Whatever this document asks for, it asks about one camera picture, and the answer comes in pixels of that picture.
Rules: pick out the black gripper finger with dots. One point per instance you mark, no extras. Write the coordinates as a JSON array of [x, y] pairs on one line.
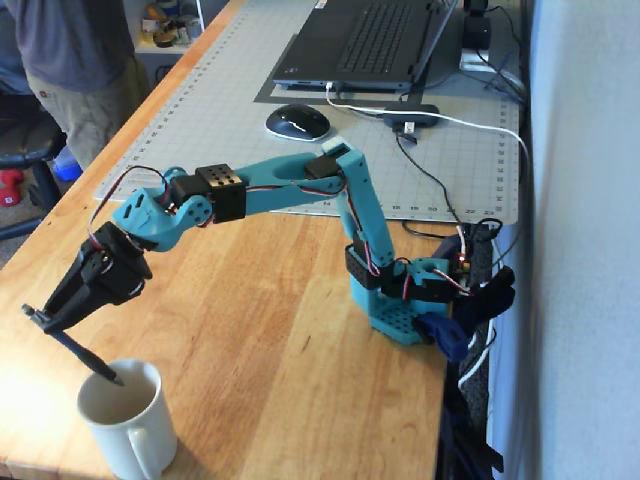
[[85, 312], [85, 275]]

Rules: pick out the white ceramic mug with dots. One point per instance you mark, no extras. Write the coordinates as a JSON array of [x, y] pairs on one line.
[[125, 430]]

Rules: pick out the dark blue pen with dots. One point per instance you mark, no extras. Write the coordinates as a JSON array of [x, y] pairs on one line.
[[85, 355]]

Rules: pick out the black usb hub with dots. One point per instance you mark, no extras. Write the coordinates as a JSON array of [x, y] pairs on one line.
[[412, 116]]

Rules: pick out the blue and black clamp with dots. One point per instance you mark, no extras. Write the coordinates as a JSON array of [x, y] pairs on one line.
[[445, 335]]

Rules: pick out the person in grey shirt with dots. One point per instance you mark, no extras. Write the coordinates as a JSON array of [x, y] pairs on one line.
[[75, 60]]

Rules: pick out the black computer mouse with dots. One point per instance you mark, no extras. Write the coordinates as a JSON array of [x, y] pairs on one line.
[[297, 122]]

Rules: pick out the white shelf with clutter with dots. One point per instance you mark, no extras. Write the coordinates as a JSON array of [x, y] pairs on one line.
[[165, 30]]

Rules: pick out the black office chair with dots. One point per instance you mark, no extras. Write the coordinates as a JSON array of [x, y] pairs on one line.
[[25, 145]]

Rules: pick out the black laptop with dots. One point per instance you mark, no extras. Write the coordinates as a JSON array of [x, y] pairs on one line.
[[380, 40]]

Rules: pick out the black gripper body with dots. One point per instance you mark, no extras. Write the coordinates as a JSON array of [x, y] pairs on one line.
[[102, 272]]

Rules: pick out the grey gridded cutting mat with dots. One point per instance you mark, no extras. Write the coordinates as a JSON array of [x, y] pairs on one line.
[[225, 125]]

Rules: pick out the dark fabric bag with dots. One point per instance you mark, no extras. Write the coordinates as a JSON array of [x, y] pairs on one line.
[[475, 405]]

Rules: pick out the black camera stand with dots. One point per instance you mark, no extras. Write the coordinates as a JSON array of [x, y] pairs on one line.
[[477, 30]]

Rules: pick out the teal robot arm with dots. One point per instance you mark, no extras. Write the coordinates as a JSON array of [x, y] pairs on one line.
[[280, 175]]

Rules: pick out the red dumbbell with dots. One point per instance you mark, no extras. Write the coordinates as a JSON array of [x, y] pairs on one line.
[[10, 192]]

